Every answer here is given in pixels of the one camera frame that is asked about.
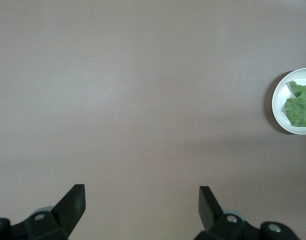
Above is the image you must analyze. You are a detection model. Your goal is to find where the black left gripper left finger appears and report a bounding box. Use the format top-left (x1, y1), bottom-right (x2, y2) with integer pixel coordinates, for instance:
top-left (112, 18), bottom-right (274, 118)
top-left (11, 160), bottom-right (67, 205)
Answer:
top-left (24, 184), bottom-right (86, 240)

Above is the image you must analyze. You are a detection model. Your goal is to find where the beige round plate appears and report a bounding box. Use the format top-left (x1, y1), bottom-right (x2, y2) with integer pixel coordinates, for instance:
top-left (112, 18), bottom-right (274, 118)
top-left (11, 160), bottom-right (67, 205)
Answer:
top-left (271, 67), bottom-right (306, 135)

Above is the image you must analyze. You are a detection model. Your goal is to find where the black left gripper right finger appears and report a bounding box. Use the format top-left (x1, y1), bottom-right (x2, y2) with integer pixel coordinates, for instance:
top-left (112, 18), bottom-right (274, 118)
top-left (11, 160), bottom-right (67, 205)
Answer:
top-left (194, 186), bottom-right (246, 240)

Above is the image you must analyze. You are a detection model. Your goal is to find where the green lettuce leaf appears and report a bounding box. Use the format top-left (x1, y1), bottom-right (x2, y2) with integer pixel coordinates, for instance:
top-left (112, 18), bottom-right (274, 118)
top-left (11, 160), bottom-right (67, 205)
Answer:
top-left (282, 80), bottom-right (306, 128)

